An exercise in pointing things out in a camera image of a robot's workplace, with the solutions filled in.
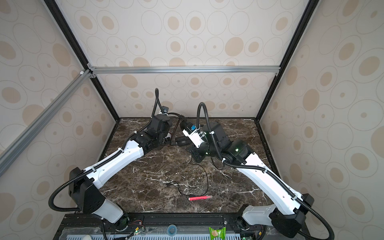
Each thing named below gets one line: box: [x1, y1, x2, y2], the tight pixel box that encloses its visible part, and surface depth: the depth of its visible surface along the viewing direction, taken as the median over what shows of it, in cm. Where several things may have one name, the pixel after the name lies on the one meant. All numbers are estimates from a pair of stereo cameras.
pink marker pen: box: [188, 195, 213, 201], surface depth 83 cm
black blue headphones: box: [167, 112, 192, 147], surface depth 82 cm
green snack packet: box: [208, 227, 227, 240], surface depth 71 cm
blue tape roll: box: [167, 224, 178, 237], surface depth 73 cm
